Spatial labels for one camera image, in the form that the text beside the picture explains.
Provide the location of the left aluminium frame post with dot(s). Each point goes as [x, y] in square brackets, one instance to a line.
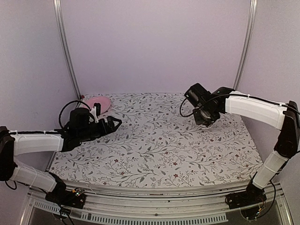
[64, 43]

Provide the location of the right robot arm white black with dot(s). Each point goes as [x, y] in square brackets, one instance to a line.
[274, 126]

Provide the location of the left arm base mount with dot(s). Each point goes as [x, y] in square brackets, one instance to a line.
[72, 198]

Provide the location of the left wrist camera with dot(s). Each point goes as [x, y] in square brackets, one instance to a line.
[96, 111]

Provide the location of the right aluminium frame post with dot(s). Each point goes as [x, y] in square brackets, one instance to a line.
[246, 44]

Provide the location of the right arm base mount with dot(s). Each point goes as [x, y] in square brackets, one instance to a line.
[254, 201]

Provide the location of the front aluminium rail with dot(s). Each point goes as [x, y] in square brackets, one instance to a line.
[108, 205]

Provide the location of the pink plastic plate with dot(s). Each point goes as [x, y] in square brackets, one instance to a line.
[104, 101]

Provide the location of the aluminium frame post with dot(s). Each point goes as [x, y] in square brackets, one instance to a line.
[246, 44]
[64, 43]

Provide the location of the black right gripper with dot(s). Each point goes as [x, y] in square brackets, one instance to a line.
[197, 117]

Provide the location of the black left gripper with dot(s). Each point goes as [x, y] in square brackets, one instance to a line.
[107, 129]

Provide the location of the floral patterned table mat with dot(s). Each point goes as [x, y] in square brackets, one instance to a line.
[159, 145]

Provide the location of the red canvas sneaker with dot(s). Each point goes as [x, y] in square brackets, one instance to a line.
[207, 125]

